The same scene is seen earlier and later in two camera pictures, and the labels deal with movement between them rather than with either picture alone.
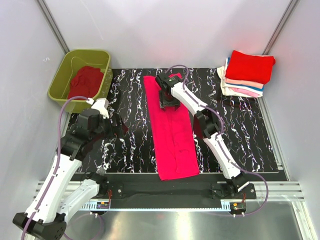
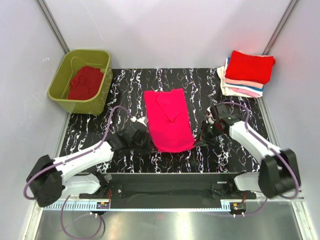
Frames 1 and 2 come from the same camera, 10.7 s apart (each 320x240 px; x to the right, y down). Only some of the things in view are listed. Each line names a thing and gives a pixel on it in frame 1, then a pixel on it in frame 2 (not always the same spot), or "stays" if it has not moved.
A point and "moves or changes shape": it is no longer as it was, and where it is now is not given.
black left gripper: [119, 130] -> [150, 146]
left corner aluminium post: [53, 26] stays
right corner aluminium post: [280, 27] stays
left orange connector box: [103, 205] stays
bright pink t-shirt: [173, 134] moves or changes shape
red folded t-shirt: [248, 66] stays
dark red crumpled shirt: [86, 83] stays
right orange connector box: [238, 206] stays
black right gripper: [175, 103] -> [202, 140]
